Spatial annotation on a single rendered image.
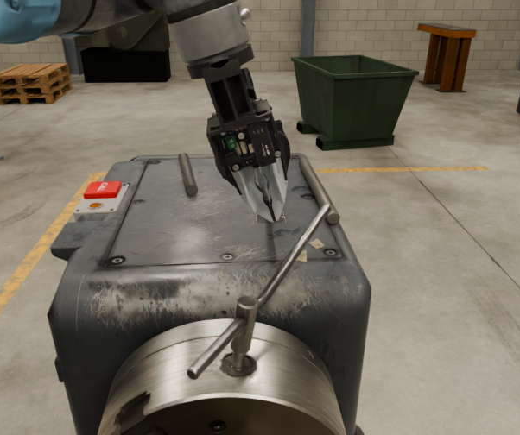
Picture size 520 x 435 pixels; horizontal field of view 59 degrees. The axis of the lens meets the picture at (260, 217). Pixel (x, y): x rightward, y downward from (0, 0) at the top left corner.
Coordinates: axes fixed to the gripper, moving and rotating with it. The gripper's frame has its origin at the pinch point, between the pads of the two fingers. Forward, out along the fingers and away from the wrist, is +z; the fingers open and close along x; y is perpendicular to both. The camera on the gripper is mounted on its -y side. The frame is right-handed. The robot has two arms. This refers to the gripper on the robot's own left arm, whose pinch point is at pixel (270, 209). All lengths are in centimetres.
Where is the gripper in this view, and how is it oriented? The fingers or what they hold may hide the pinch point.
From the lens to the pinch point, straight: 59.1
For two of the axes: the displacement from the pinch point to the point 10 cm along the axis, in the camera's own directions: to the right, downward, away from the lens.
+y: 0.7, 4.5, -8.9
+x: 9.5, -3.0, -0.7
